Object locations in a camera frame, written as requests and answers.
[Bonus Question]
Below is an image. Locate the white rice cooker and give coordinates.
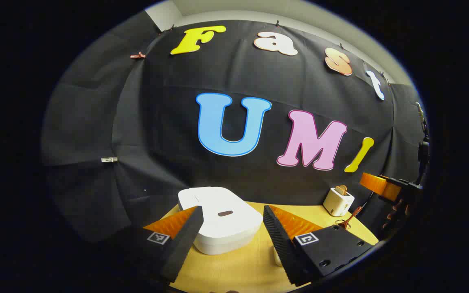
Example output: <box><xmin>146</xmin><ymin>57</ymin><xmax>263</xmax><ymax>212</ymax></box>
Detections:
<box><xmin>178</xmin><ymin>186</ymin><xmax>263</xmax><ymax>256</ymax></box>

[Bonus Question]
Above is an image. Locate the white toaster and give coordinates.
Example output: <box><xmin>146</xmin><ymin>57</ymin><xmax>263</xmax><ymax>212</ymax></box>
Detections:
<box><xmin>323</xmin><ymin>186</ymin><xmax>355</xmax><ymax>217</ymax></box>

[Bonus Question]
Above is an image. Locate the brown wooden spoon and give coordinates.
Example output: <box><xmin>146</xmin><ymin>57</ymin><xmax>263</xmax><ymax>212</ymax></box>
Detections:
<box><xmin>336</xmin><ymin>206</ymin><xmax>363</xmax><ymax>230</ymax></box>

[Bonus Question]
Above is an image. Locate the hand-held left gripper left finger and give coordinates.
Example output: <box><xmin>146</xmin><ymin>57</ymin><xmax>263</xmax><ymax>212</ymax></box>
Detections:
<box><xmin>112</xmin><ymin>206</ymin><xmax>206</xmax><ymax>283</ymax></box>

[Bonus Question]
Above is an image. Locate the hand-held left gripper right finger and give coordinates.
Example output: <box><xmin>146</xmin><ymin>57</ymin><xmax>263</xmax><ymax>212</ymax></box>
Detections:
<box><xmin>262</xmin><ymin>204</ymin><xmax>374</xmax><ymax>287</ymax></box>

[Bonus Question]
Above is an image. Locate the white rice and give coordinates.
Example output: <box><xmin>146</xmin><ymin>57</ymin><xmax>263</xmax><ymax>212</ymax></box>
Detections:
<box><xmin>273</xmin><ymin>244</ymin><xmax>285</xmax><ymax>267</ymax></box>

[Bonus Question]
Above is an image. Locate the black backdrop cloth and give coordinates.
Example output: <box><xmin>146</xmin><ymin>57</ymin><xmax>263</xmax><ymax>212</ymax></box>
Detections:
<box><xmin>41</xmin><ymin>12</ymin><xmax>430</xmax><ymax>245</ymax></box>

